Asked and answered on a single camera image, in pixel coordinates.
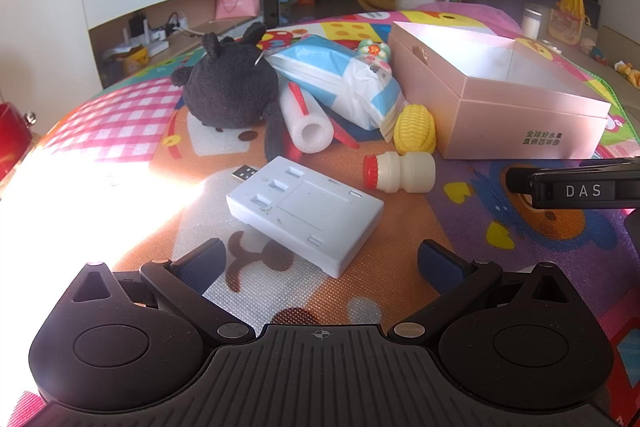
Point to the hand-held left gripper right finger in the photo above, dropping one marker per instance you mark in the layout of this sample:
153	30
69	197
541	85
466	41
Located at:
440	267

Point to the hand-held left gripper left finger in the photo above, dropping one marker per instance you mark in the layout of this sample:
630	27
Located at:
200	267

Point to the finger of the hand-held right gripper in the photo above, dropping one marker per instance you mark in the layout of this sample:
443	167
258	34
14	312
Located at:
520	179

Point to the pink cardboard box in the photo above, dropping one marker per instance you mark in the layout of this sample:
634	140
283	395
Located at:
500	127

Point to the small white bottle red cap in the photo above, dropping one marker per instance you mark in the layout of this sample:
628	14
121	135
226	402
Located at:
410	172

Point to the yellow corn toy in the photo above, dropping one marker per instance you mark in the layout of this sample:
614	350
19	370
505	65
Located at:
414	129

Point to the white plastic adapter box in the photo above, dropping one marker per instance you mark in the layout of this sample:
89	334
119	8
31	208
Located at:
305	212

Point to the white foam tube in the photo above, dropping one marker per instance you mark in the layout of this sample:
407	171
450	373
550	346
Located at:
310	132

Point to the black plush toy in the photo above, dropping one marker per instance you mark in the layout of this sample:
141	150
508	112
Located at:
230	87

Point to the pink squishy toy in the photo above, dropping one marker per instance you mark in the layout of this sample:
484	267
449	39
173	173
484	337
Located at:
372	53

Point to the blue white cotton pad pack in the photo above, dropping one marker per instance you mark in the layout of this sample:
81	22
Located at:
340	82

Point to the yellow plush toys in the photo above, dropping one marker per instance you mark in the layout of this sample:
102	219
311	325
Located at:
630	74

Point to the white jar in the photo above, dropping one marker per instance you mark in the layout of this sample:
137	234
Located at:
534	23

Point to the colourful cartoon play mat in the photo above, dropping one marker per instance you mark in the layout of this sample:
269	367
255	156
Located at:
140	117

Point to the yellow toy package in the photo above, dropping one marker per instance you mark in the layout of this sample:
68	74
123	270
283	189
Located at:
569	24

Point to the pink blanket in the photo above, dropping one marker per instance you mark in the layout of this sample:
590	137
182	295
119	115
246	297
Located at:
475	14

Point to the yellow box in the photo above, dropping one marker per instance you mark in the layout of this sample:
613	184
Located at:
131	59

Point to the red object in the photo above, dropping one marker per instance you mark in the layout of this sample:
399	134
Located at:
12	137

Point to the white power strip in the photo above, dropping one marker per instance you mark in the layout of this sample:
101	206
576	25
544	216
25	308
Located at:
167	32

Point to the black router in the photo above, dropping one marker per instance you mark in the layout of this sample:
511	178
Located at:
136	27

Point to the pink gift bag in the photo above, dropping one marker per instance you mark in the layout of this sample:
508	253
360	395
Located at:
237	3

